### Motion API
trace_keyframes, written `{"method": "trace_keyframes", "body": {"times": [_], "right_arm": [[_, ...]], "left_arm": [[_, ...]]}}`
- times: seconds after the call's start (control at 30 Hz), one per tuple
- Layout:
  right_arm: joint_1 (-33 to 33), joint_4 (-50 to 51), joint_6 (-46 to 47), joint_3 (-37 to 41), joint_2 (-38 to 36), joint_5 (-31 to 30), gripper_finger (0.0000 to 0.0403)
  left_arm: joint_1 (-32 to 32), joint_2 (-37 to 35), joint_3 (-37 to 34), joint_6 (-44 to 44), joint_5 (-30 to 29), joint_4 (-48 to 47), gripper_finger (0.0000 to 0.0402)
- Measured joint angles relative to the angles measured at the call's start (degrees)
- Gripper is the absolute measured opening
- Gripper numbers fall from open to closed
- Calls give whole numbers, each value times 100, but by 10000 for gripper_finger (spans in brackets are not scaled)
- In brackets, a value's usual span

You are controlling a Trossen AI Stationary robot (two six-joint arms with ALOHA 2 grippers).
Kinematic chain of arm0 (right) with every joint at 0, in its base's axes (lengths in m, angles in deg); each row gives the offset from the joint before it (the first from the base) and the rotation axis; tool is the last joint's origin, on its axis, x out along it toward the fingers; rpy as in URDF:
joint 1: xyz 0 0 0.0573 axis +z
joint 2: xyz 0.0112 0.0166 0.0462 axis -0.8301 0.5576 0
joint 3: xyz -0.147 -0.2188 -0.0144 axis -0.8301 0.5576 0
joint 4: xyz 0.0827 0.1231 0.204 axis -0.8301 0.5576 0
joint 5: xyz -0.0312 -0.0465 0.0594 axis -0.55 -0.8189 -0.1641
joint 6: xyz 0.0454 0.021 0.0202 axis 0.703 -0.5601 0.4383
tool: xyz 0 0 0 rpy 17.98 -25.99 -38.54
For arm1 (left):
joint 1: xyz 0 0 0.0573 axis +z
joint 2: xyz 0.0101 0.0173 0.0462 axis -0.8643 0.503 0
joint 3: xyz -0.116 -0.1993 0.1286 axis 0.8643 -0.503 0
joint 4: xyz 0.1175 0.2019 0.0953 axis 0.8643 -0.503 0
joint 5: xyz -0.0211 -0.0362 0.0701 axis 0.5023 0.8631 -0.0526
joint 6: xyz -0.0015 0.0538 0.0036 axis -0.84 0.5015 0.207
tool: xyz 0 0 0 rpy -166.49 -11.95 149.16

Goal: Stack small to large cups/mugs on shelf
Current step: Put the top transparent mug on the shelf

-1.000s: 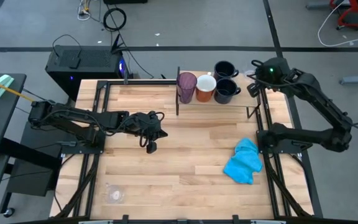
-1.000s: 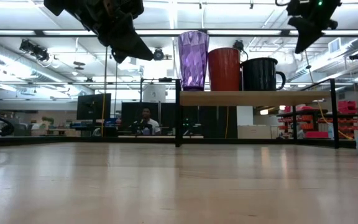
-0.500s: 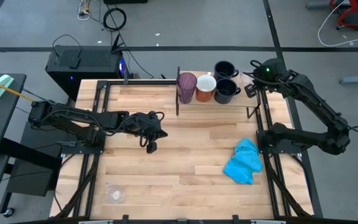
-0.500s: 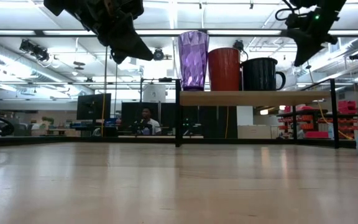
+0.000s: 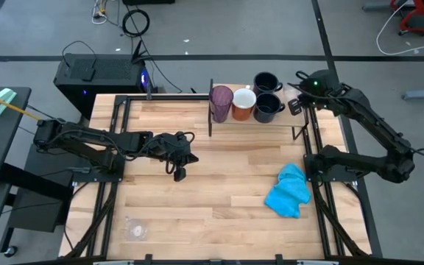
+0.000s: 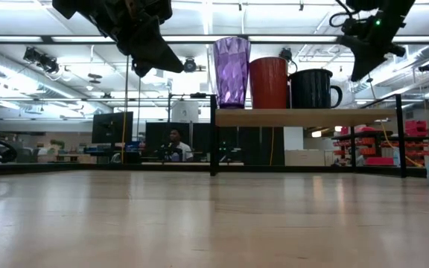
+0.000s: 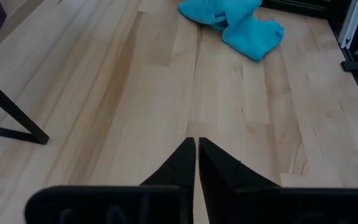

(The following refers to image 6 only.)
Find red storage bin rack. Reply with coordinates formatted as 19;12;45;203
331;119;429;168

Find person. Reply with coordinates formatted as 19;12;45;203
162;128;194;163

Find black computer monitor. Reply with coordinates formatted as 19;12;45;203
92;111;134;144

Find black aluminium table frame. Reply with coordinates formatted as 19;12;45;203
0;162;428;179

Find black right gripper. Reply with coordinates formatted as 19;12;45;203
339;0;417;83

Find beige cabinet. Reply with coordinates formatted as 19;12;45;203
284;149;327;167

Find black ceiling light cluster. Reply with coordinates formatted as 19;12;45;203
22;46;60;74

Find wooden shelf black legs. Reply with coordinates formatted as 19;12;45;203
199;92;408;179

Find dark blue speckled enamel mug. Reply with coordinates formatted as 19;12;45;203
288;68;343;109

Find black overhead camera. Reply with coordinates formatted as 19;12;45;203
278;47;298;74

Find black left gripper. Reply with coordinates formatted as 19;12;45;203
83;0;185;78

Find red mug white inside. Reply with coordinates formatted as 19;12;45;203
249;57;290;110

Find purple faceted plastic tumbler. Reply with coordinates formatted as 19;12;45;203
212;36;252;109

